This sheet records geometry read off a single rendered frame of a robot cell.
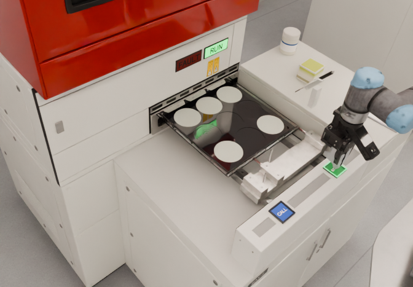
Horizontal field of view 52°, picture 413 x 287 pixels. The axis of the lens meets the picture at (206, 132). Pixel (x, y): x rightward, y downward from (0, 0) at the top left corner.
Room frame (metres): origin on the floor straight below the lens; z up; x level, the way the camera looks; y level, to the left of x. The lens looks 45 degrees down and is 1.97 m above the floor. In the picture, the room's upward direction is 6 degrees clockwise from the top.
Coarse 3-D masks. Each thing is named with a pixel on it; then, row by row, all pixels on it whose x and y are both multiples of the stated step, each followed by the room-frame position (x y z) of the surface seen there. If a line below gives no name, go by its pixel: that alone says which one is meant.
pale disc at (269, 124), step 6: (258, 120) 1.17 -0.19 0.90; (264, 120) 1.18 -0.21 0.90; (270, 120) 1.18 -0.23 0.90; (276, 120) 1.18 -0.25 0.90; (258, 126) 1.14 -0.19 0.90; (264, 126) 1.15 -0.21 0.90; (270, 126) 1.15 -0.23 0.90; (276, 126) 1.15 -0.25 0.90; (282, 126) 1.16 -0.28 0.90; (270, 132) 1.12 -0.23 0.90; (276, 132) 1.12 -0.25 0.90
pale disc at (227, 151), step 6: (216, 144) 1.03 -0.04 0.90; (222, 144) 1.03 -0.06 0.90; (228, 144) 1.04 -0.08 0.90; (234, 144) 1.04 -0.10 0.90; (216, 150) 1.00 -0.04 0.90; (222, 150) 1.01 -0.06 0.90; (228, 150) 1.01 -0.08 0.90; (234, 150) 1.01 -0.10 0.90; (240, 150) 1.02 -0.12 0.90; (216, 156) 0.98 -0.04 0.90; (222, 156) 0.98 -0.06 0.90; (228, 156) 0.98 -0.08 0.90; (234, 156) 0.98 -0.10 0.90; (240, 156) 0.99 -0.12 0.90
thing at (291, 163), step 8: (296, 144) 1.09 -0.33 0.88; (304, 144) 1.09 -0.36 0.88; (288, 152) 1.05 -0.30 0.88; (296, 152) 1.05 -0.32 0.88; (304, 152) 1.05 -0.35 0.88; (312, 152) 1.06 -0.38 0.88; (320, 152) 1.07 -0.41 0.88; (280, 160) 1.00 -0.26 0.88; (288, 160) 1.01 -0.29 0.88; (296, 160) 1.01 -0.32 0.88; (304, 160) 1.02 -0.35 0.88; (312, 160) 1.04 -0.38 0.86; (280, 168) 0.97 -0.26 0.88; (288, 168) 0.97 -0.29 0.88; (296, 168) 0.97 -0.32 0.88; (256, 176) 0.92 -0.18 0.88; (288, 176) 0.94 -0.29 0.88; (240, 184) 0.88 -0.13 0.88; (272, 184) 0.89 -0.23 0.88; (280, 184) 0.91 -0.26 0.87; (248, 192) 0.86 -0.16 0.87; (256, 200) 0.83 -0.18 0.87
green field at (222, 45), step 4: (224, 40) 1.35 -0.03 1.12; (216, 44) 1.32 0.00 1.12; (220, 44) 1.33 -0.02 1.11; (224, 44) 1.35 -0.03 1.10; (208, 48) 1.29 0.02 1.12; (212, 48) 1.30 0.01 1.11; (216, 48) 1.32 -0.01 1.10; (220, 48) 1.33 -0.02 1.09; (224, 48) 1.35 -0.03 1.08; (208, 52) 1.29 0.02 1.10; (212, 52) 1.30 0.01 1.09; (216, 52) 1.32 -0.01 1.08; (208, 56) 1.29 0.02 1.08
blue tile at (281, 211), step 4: (280, 204) 0.76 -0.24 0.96; (276, 208) 0.74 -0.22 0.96; (280, 208) 0.74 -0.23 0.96; (284, 208) 0.74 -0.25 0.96; (272, 212) 0.72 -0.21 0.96; (276, 212) 0.73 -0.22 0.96; (280, 212) 0.73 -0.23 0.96; (284, 212) 0.73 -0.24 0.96; (288, 212) 0.73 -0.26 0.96; (292, 212) 0.73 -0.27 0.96; (280, 216) 0.71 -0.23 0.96; (284, 216) 0.71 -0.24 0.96; (288, 216) 0.72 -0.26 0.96; (284, 220) 0.70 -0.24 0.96
